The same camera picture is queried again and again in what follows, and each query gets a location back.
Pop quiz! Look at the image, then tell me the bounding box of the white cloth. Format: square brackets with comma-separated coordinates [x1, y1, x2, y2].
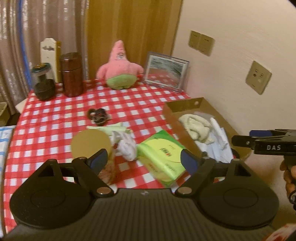
[195, 117, 233, 163]
[112, 131, 137, 161]

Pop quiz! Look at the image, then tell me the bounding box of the white terry towel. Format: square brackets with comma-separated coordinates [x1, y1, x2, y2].
[179, 114, 214, 145]

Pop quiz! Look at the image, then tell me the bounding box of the light green cloth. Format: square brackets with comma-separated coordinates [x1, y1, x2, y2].
[86, 122, 133, 136]

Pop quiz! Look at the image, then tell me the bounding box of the person's right hand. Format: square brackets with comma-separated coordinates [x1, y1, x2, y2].
[280, 159, 295, 206]

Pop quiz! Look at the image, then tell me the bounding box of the peanut jar with tan lid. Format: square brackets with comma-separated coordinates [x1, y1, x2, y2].
[71, 129, 116, 185]

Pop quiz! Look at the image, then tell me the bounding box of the green tissue pack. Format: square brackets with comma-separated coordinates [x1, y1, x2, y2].
[137, 130, 186, 187]

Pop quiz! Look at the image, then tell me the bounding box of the red white checkered tablecloth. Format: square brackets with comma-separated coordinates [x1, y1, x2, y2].
[1, 80, 187, 233]

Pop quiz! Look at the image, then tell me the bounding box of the brown cardboard box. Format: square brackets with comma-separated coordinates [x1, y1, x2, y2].
[162, 97, 253, 160]

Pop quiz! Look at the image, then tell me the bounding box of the glass jar with dark contents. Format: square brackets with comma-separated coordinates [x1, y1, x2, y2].
[31, 63, 56, 101]

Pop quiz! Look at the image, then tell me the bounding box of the pink star plush toy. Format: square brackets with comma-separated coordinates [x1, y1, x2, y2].
[96, 40, 144, 90]

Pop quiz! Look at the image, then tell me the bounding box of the dark brown wooden canister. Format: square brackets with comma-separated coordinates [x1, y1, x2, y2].
[60, 52, 83, 97]

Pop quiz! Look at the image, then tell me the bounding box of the white wooden holder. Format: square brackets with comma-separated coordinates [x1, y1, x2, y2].
[40, 38, 62, 83]

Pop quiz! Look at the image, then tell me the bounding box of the brown curtain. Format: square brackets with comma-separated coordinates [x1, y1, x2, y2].
[87, 0, 183, 79]

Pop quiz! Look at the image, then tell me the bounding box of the wall power socket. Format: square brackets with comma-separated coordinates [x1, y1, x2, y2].
[245, 61, 272, 95]

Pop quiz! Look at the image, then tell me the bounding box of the clear acrylic picture frame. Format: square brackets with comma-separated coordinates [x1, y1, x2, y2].
[142, 52, 190, 92]

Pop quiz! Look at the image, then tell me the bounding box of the double wall switch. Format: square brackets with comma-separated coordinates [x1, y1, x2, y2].
[188, 31, 215, 56]

